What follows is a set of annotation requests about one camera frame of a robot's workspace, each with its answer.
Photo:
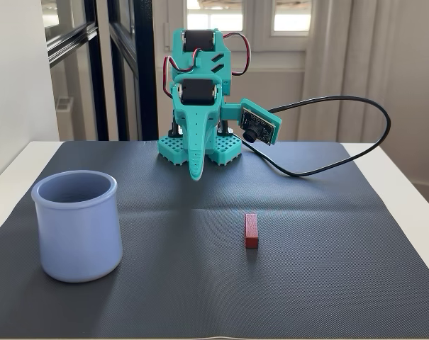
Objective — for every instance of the teal gripper with motor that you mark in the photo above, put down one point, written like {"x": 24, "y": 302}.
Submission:
{"x": 197, "y": 122}

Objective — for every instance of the dark grey textured mat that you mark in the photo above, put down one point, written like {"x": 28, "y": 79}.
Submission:
{"x": 214, "y": 283}

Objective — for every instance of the wrist camera on teal mount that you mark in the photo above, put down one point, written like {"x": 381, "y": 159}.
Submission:
{"x": 258, "y": 122}

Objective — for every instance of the teal robot base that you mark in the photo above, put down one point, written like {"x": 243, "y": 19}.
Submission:
{"x": 228, "y": 148}

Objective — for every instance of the red wooden block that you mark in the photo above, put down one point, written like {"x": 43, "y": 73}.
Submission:
{"x": 251, "y": 230}

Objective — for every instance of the black table clamp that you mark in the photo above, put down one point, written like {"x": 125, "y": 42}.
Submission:
{"x": 225, "y": 128}
{"x": 174, "y": 129}

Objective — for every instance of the beige curtain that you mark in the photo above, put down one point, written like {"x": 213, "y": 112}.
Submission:
{"x": 377, "y": 53}

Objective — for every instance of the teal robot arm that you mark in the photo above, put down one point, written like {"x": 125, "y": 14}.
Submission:
{"x": 200, "y": 63}

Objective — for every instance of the white framed window pane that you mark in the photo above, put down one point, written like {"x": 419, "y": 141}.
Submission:
{"x": 292, "y": 17}
{"x": 214, "y": 19}

